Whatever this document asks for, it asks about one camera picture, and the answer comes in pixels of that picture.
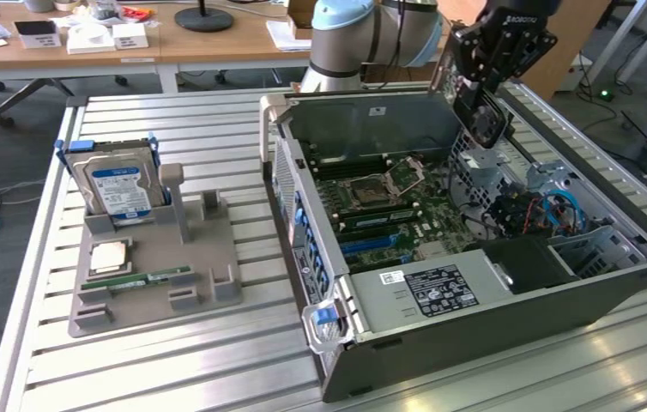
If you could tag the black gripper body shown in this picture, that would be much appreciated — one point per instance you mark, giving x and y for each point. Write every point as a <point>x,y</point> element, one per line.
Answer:
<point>523,15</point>

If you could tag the black graphics card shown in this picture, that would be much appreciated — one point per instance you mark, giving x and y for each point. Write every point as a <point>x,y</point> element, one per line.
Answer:
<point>485,124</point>

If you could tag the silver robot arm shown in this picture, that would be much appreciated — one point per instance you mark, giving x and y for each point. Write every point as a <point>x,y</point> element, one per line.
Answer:
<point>345,51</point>

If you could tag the wooden cabinet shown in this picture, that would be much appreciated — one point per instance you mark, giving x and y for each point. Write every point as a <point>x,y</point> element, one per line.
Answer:
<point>578,26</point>

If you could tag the device with green light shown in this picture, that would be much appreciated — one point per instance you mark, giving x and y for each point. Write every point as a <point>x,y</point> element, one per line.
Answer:
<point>606,93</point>

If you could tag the perforated metal disk bay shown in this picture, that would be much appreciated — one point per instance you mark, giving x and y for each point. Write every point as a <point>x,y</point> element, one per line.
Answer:
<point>488,171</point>

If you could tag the metal socket cover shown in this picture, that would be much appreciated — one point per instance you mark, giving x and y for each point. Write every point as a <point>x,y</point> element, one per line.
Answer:
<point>415,165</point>

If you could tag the brown cardboard box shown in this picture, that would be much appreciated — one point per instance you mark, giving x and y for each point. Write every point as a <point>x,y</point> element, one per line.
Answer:
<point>300,13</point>

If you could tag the white paper stack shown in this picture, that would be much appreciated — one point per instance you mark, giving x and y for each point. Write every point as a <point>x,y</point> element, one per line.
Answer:
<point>285,38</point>

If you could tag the CPU socket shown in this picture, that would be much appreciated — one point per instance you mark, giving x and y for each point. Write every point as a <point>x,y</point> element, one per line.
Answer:
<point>368,191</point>

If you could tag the green motherboard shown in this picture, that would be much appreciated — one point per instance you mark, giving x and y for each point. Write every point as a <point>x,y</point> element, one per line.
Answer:
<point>431,223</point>

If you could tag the RAM stick with white label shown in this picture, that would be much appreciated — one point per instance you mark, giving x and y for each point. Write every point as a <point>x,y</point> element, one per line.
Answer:
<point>383,219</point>

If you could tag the silver chipset heatsink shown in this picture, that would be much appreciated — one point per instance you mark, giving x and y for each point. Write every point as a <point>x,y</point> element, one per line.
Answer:
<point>433,250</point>

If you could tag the slanted metal disk bay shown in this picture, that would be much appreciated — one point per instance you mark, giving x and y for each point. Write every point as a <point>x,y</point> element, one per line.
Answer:
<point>603,249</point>

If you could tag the black lamp base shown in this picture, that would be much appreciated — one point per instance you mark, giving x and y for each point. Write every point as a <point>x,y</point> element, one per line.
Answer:
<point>203,21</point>

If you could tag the blue expansion slot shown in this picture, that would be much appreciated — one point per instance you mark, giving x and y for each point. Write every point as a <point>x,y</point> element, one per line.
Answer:
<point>368,246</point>

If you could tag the blue card retention clip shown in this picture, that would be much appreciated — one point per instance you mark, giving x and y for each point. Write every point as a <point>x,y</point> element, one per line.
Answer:
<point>319,256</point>
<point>325,274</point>
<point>309,237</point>
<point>304,219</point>

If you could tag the red packet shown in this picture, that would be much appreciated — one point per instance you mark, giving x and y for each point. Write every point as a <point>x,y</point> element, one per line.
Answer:
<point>136,15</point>

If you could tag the small plain white box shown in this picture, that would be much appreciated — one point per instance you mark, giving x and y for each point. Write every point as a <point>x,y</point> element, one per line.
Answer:
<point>128,40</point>

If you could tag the grey power supply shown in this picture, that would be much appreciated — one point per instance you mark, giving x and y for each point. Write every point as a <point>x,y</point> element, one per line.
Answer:
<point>380,309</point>

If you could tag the dark pouch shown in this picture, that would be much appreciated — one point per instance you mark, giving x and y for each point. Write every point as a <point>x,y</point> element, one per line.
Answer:
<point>104,9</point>

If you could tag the white box with round recess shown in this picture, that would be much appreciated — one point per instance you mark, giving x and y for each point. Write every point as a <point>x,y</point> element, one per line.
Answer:
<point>91,43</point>

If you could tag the blue case release latch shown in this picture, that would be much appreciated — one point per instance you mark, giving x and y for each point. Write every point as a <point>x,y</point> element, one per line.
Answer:
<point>324,318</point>

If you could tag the black open PC case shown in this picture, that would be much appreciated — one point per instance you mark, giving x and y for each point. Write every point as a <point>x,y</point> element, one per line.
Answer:
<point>471,343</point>

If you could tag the hard disk with blue label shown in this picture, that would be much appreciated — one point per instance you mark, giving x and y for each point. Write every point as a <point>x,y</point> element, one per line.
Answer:
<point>119,189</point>

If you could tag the beige tape roll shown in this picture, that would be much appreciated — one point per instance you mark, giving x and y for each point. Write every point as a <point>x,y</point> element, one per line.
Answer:
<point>65,5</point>

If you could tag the blue disk carrier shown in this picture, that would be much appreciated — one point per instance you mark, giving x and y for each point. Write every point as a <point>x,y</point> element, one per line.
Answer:
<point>79,146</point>

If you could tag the grey parts rack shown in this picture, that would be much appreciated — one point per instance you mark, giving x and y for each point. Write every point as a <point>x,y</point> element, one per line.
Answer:
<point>156,257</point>

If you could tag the white box with black top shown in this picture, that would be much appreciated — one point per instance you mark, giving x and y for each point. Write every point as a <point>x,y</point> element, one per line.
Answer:
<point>36,40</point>

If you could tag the grey cup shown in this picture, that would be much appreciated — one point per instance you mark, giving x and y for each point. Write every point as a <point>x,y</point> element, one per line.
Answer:
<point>39,5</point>

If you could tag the chair base with casters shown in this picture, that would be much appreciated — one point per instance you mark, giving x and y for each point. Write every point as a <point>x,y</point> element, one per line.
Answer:
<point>25,92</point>

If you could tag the silver CPU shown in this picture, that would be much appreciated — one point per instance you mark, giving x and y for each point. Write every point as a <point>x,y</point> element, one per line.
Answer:
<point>108,257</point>

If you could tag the wooden desk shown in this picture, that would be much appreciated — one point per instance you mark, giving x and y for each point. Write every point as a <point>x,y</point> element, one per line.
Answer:
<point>13,58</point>

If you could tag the green RAM stick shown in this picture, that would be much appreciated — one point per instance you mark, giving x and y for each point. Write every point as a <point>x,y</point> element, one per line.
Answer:
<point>128,281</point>

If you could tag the white wall device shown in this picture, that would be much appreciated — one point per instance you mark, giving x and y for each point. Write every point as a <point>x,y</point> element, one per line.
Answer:
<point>578,75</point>

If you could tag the white desk frame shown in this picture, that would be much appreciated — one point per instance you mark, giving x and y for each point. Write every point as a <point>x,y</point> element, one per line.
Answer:
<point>615,40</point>

